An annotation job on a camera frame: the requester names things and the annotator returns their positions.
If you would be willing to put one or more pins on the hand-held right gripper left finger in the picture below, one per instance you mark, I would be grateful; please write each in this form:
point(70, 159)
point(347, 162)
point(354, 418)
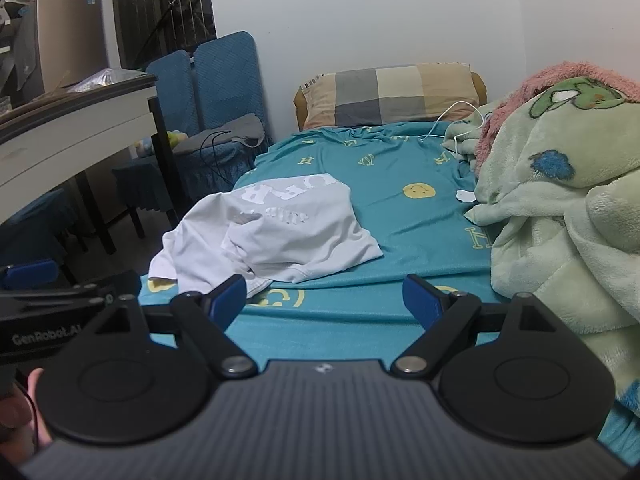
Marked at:
point(231, 300)

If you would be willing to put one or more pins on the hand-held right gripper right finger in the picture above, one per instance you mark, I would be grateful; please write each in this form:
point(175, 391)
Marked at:
point(419, 300)

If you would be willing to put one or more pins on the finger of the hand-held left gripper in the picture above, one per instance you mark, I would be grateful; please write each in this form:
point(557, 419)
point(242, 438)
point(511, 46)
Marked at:
point(100, 284)
point(31, 272)

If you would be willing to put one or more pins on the white t-shirt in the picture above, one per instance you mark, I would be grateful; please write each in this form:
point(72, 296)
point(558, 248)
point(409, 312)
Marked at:
point(300, 240)

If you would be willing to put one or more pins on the person's left hand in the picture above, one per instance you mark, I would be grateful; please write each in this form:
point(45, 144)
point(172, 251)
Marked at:
point(17, 425)

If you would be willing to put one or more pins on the dark blue chair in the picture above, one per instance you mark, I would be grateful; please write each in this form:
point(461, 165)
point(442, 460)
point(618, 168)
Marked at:
point(35, 220)

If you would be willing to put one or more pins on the teal printed bed sheet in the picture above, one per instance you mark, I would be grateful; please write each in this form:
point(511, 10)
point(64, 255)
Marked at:
point(410, 230)

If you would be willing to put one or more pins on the blue skirted stool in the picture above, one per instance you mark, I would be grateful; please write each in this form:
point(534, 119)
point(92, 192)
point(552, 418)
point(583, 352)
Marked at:
point(140, 185)

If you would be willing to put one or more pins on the white paper scrap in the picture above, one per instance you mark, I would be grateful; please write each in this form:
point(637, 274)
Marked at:
point(466, 196)

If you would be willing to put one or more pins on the white desk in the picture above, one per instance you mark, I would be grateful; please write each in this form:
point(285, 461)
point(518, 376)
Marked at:
point(75, 125)

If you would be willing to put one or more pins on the green fleece blanket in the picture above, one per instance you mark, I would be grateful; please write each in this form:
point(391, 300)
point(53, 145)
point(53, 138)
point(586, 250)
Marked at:
point(550, 220)

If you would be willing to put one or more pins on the yellow green plush toy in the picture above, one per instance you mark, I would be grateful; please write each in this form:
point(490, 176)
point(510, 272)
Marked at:
point(175, 139)

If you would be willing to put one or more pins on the grey cloth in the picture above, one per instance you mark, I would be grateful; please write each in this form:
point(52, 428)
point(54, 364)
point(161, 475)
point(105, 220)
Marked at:
point(225, 132)

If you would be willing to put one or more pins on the blue covered chair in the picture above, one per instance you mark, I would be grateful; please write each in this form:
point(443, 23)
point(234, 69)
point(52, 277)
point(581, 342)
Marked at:
point(227, 80)
point(172, 95)

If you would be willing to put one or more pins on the clear plastic bag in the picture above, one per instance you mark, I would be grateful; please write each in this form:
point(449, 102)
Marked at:
point(107, 79)

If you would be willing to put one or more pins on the checkered pillow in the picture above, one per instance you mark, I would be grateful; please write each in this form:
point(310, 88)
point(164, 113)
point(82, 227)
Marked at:
point(390, 92)

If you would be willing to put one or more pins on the pink fleece blanket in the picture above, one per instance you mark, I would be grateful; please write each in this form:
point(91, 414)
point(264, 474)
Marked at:
point(520, 90)

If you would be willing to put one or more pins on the cardboard box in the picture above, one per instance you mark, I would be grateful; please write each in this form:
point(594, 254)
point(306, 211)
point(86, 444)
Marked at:
point(70, 40)

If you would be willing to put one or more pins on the window with metal grille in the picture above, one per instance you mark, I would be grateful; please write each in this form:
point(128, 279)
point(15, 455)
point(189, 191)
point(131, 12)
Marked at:
point(160, 10)

